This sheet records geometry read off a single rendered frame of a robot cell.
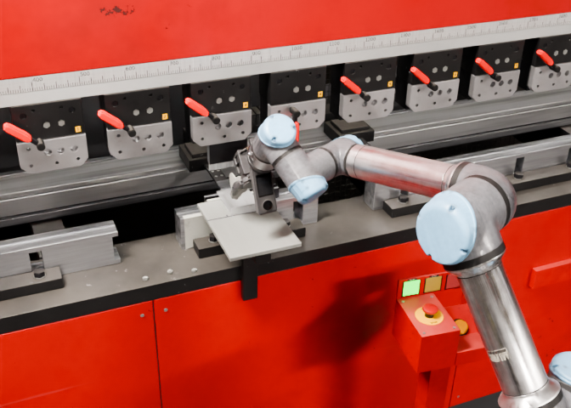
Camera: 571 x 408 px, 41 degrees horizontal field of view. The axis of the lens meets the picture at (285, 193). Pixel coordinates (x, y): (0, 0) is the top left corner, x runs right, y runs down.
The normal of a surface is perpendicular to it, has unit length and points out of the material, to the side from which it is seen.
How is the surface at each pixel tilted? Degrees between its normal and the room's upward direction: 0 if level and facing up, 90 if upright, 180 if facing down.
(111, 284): 0
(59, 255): 90
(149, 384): 90
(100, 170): 0
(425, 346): 90
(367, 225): 0
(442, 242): 84
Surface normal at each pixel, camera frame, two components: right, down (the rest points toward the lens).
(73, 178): 0.02, -0.86
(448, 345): 0.28, 0.49
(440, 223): -0.73, 0.23
